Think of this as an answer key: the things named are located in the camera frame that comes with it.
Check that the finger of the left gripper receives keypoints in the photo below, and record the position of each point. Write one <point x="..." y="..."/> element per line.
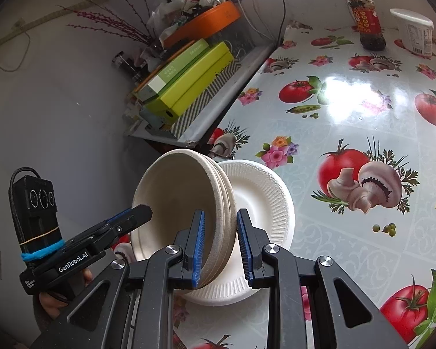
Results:
<point x="121" y="224"/>

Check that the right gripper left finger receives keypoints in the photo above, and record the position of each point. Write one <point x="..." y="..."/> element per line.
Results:
<point x="130" y="305"/>

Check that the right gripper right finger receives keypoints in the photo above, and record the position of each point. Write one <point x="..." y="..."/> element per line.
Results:
<point x="342" y="315"/>

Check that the beige paper bowl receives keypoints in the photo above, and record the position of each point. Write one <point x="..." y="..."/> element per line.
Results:
<point x="176" y="185"/>

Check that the left hand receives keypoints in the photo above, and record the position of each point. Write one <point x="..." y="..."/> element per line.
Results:
<point x="52" y="304"/>

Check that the yellow green box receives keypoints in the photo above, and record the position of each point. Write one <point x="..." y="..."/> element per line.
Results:
<point x="185" y="90"/>

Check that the light green flat box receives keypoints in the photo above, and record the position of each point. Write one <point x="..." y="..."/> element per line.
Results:
<point x="179" y="63"/>

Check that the white foam plate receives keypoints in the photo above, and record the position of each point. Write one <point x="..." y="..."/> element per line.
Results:
<point x="267" y="200"/>

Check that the floral vegetable tablecloth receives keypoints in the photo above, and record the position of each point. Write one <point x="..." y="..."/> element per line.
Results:
<point x="352" y="134"/>

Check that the dried red branches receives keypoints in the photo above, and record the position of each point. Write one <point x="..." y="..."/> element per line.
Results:
<point x="107" y="21"/>

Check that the orange round tray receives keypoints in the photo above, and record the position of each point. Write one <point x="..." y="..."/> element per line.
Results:
<point x="205" y="25"/>

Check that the dark sauce jar red label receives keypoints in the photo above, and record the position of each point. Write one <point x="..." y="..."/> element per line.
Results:
<point x="368" y="24"/>

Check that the white plastic tub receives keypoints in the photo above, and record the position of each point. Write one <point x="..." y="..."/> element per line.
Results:
<point x="416" y="31"/>

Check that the black camera box left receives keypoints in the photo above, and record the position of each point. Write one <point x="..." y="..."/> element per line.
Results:
<point x="33" y="209"/>

